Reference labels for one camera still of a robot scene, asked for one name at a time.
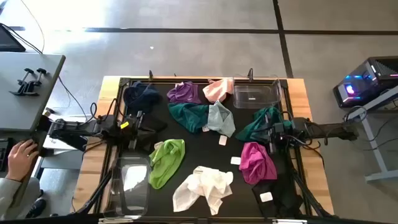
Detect pink towel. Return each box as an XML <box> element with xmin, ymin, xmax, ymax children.
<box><xmin>202</xmin><ymin>77</ymin><xmax>234</xmax><ymax>103</ymax></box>

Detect black monitor cable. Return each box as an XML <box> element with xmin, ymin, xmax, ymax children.
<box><xmin>0</xmin><ymin>22</ymin><xmax>44</xmax><ymax>54</ymax></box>

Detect black beam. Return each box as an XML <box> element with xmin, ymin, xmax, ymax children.
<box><xmin>36</xmin><ymin>114</ymin><xmax>53</xmax><ymax>138</ymax></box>

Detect grey desk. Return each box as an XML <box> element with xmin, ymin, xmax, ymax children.
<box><xmin>0</xmin><ymin>52</ymin><xmax>66</xmax><ymax>206</ymax></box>

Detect magenta towel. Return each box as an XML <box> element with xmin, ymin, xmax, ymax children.
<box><xmin>238</xmin><ymin>141</ymin><xmax>278</xmax><ymax>186</ymax></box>

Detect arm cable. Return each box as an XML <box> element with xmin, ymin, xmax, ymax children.
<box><xmin>89</xmin><ymin>98</ymin><xmax>124</xmax><ymax>125</ymax></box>
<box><xmin>281</xmin><ymin>110</ymin><xmax>326</xmax><ymax>166</ymax></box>

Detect black keyboard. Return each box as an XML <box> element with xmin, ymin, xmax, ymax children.
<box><xmin>0</xmin><ymin>138</ymin><xmax>10</xmax><ymax>172</ymax></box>

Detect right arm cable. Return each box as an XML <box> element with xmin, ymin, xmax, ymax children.
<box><xmin>281</xmin><ymin>110</ymin><xmax>326</xmax><ymax>166</ymax></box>

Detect white paper sheets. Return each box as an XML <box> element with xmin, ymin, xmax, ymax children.
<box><xmin>42</xmin><ymin>113</ymin><xmax>94</xmax><ymax>151</ymax></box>

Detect clear plastic bin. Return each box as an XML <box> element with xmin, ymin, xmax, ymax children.
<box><xmin>232</xmin><ymin>77</ymin><xmax>282</xmax><ymax>110</ymax></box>
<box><xmin>104</xmin><ymin>156</ymin><xmax>152</xmax><ymax>218</ymax></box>

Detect lit computer tower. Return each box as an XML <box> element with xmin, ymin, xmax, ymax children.
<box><xmin>332</xmin><ymin>55</ymin><xmax>398</xmax><ymax>109</ymax></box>

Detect dark teal towel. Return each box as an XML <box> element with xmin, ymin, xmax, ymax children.
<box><xmin>235</xmin><ymin>106</ymin><xmax>293</xmax><ymax>143</ymax></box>
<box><xmin>167</xmin><ymin>102</ymin><xmax>210</xmax><ymax>134</ymax></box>

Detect person's forearm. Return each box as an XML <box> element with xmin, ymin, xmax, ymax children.
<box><xmin>0</xmin><ymin>177</ymin><xmax>41</xmax><ymax>220</ymax></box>

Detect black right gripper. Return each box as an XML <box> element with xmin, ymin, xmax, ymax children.
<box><xmin>248</xmin><ymin>111</ymin><xmax>293</xmax><ymax>154</ymax></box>

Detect person's hand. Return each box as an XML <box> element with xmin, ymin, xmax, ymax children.
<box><xmin>6</xmin><ymin>139</ymin><xmax>40</xmax><ymax>183</ymax></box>

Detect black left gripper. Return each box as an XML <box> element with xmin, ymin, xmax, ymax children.
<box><xmin>124</xmin><ymin>110</ymin><xmax>159</xmax><ymax>151</ymax></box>

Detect pale blue-grey towel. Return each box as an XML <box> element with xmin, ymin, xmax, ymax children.
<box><xmin>206</xmin><ymin>101</ymin><xmax>236</xmax><ymax>146</ymax></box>

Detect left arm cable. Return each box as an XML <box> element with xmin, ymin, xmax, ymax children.
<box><xmin>89</xmin><ymin>98</ymin><xmax>124</xmax><ymax>125</ymax></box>

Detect black floor cable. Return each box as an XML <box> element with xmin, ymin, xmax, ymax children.
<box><xmin>57</xmin><ymin>76</ymin><xmax>89</xmax><ymax>121</ymax></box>

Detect black computer cables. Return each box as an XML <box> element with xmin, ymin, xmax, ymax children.
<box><xmin>343</xmin><ymin>105</ymin><xmax>398</xmax><ymax>152</ymax></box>

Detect lime green towel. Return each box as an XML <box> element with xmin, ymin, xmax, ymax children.
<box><xmin>148</xmin><ymin>138</ymin><xmax>186</xmax><ymax>190</ymax></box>

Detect black towel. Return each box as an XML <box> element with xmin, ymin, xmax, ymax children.
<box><xmin>251</xmin><ymin>182</ymin><xmax>304</xmax><ymax>218</ymax></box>

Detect dark monitor screen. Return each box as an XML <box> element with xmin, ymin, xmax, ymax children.
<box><xmin>0</xmin><ymin>24</ymin><xmax>26</xmax><ymax>53</ymax></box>

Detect person's foot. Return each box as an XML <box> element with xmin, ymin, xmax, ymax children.
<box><xmin>25</xmin><ymin>198</ymin><xmax>47</xmax><ymax>218</ymax></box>

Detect grey metal desk frame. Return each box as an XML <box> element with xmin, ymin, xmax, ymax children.
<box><xmin>343</xmin><ymin>86</ymin><xmax>398</xmax><ymax>183</ymax></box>

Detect purple towel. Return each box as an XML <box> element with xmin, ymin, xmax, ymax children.
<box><xmin>166</xmin><ymin>81</ymin><xmax>202</xmax><ymax>105</ymax></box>

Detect black C-clamp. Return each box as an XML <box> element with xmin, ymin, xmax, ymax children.
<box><xmin>21</xmin><ymin>67</ymin><xmax>47</xmax><ymax>97</ymax></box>
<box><xmin>9</xmin><ymin>67</ymin><xmax>35</xmax><ymax>96</ymax></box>

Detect white towel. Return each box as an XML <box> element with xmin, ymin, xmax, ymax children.
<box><xmin>172</xmin><ymin>166</ymin><xmax>234</xmax><ymax>216</ymax></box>

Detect thin pale cable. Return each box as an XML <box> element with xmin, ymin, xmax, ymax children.
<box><xmin>21</xmin><ymin>0</ymin><xmax>45</xmax><ymax>53</ymax></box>

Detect navy blue towel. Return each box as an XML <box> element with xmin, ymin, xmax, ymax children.
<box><xmin>123</xmin><ymin>81</ymin><xmax>162</xmax><ymax>114</ymax></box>

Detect grey desk foot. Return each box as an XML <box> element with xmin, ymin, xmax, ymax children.
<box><xmin>39</xmin><ymin>149</ymin><xmax>84</xmax><ymax>171</ymax></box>

